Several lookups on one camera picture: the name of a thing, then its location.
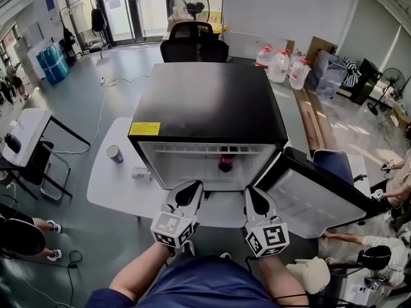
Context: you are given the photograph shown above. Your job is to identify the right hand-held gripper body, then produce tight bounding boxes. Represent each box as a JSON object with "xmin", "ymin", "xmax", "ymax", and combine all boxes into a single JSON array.
[{"xmin": 245, "ymin": 216, "xmax": 290, "ymax": 258}]

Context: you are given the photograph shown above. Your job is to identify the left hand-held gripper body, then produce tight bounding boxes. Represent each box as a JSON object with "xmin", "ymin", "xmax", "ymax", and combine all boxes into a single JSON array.
[{"xmin": 150, "ymin": 205, "xmax": 198, "ymax": 248}]

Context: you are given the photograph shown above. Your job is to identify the dark bottle with red cap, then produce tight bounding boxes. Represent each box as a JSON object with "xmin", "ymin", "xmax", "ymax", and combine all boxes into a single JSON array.
[{"xmin": 218, "ymin": 146, "xmax": 238, "ymax": 173}]

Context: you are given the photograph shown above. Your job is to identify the black mini fridge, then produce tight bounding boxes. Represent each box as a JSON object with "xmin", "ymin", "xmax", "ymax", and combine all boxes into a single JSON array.
[{"xmin": 127, "ymin": 62, "xmax": 391, "ymax": 239}]

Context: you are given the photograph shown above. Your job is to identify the person's right forearm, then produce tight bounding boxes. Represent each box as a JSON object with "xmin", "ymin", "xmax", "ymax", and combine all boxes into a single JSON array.
[{"xmin": 256, "ymin": 255, "xmax": 309, "ymax": 308}]

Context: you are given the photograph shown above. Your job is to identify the person's left forearm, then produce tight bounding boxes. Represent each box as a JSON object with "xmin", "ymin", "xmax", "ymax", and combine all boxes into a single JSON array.
[{"xmin": 109, "ymin": 242, "xmax": 171, "ymax": 303}]

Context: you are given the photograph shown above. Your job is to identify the small white box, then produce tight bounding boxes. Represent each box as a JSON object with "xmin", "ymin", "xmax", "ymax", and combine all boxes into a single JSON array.
[{"xmin": 130, "ymin": 165, "xmax": 153, "ymax": 181}]

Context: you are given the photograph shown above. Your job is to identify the cream bag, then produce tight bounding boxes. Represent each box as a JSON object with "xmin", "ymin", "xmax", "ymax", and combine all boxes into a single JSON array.
[{"xmin": 285, "ymin": 257, "xmax": 331, "ymax": 295}]

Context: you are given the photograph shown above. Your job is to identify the person's navy shirt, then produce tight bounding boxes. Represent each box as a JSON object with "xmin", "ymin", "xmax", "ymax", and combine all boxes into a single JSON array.
[{"xmin": 85, "ymin": 257, "xmax": 280, "ymax": 308}]

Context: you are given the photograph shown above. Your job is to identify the blue paper cup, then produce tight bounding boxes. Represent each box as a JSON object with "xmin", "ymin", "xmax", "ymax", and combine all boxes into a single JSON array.
[{"xmin": 106, "ymin": 144, "xmax": 124, "ymax": 164}]

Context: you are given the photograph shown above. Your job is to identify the blue upholstered chair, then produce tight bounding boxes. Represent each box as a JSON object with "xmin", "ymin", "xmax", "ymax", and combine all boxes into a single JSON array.
[{"xmin": 313, "ymin": 149, "xmax": 367, "ymax": 189}]

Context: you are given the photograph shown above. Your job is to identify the wooden planks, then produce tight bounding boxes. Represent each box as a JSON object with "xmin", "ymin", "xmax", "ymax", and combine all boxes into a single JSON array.
[{"xmin": 293, "ymin": 88, "xmax": 328, "ymax": 155}]

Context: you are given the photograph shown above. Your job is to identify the small white side table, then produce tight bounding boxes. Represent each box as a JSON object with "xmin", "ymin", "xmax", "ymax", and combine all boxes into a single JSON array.
[{"xmin": 343, "ymin": 268, "xmax": 386, "ymax": 308}]

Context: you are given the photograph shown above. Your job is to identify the black cantilever chair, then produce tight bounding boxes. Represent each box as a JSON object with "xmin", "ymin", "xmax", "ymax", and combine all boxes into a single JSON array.
[{"xmin": 19, "ymin": 141, "xmax": 73, "ymax": 203}]

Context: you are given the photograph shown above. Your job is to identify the clear plastic bag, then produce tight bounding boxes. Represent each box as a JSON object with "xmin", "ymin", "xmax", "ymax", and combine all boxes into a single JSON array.
[{"xmin": 314, "ymin": 49, "xmax": 347, "ymax": 99}]

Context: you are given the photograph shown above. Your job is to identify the black office chair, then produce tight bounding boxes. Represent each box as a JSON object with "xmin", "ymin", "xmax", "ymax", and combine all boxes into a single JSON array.
[{"xmin": 159, "ymin": 21, "xmax": 229, "ymax": 64}]

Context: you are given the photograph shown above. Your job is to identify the white table with black legs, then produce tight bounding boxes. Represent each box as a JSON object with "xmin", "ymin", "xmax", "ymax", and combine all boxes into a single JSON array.
[{"xmin": 1, "ymin": 107, "xmax": 92, "ymax": 201}]

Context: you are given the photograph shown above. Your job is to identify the black cabinet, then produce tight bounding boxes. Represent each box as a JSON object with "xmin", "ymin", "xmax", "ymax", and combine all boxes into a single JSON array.
[{"xmin": 349, "ymin": 58, "xmax": 383, "ymax": 105}]

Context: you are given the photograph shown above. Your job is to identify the striped cloth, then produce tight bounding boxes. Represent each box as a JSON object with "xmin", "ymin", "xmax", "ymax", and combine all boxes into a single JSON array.
[{"xmin": 342, "ymin": 56, "xmax": 362, "ymax": 88}]

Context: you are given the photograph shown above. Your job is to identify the dark water bottle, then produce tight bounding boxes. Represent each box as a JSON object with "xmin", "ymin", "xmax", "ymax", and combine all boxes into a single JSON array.
[{"xmin": 3, "ymin": 133, "xmax": 22, "ymax": 153}]

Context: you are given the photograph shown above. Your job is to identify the brown cardboard sheet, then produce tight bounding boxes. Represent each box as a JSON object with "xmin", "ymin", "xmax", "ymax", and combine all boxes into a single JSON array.
[{"xmin": 306, "ymin": 36, "xmax": 338, "ymax": 60}]

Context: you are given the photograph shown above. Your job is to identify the small black standing fan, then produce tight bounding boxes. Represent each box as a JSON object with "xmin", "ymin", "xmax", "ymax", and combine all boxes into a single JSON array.
[{"xmin": 367, "ymin": 67, "xmax": 406, "ymax": 117}]

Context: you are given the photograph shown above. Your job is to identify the blue wrapped bundle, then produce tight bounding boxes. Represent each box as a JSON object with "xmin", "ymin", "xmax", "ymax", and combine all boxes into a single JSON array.
[{"xmin": 36, "ymin": 42, "xmax": 70, "ymax": 85}]

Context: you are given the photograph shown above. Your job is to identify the yellow box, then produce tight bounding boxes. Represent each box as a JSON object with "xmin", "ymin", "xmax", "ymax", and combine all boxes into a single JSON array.
[{"xmin": 208, "ymin": 11, "xmax": 230, "ymax": 33}]

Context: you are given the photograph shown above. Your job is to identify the black backpack on rack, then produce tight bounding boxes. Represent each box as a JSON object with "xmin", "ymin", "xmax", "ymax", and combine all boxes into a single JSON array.
[{"xmin": 91, "ymin": 8, "xmax": 107, "ymax": 32}]

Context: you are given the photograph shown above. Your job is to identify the large black standing fan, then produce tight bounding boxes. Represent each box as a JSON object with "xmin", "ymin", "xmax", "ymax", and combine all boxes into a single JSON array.
[{"xmin": 169, "ymin": 0, "xmax": 211, "ymax": 24}]

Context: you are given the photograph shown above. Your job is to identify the black floor cable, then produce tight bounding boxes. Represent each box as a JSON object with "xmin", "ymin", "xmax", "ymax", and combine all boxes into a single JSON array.
[{"xmin": 57, "ymin": 250, "xmax": 84, "ymax": 304}]

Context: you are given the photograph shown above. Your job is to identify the white floor cable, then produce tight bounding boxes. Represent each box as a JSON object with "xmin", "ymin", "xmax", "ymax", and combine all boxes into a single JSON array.
[{"xmin": 53, "ymin": 75, "xmax": 152, "ymax": 155}]

